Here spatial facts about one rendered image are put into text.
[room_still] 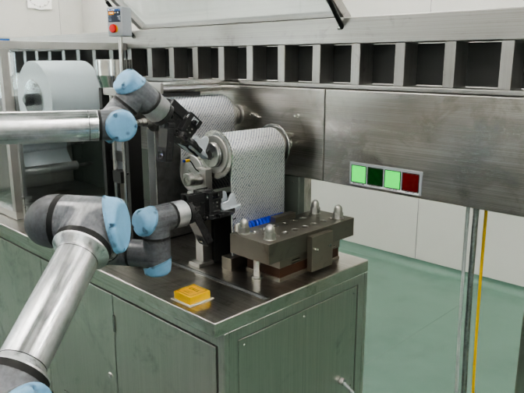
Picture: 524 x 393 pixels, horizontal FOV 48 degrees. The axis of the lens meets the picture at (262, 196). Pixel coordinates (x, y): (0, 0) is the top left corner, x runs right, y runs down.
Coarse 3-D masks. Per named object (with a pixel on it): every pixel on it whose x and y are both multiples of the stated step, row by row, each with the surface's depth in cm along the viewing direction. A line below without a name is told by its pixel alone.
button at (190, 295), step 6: (186, 288) 158; (192, 288) 158; (198, 288) 158; (174, 294) 157; (180, 294) 155; (186, 294) 154; (192, 294) 154; (198, 294) 154; (204, 294) 156; (180, 300) 155; (186, 300) 153; (192, 300) 153; (198, 300) 154
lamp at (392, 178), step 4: (388, 172) 172; (392, 172) 171; (396, 172) 170; (388, 176) 172; (392, 176) 172; (396, 176) 171; (388, 180) 173; (392, 180) 172; (396, 180) 171; (384, 184) 174; (388, 184) 173; (392, 184) 172; (396, 184) 171; (396, 188) 171
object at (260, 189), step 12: (252, 168) 180; (264, 168) 184; (276, 168) 188; (240, 180) 177; (252, 180) 181; (264, 180) 185; (276, 180) 189; (240, 192) 178; (252, 192) 182; (264, 192) 186; (276, 192) 190; (252, 204) 182; (264, 204) 187; (276, 204) 191; (240, 216) 180; (252, 216) 183; (264, 216) 187
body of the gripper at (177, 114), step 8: (176, 104) 163; (168, 112) 160; (176, 112) 164; (184, 112) 166; (192, 112) 166; (168, 120) 162; (176, 120) 165; (184, 120) 165; (176, 128) 165; (184, 128) 164; (192, 128) 168; (176, 136) 165; (184, 144) 168
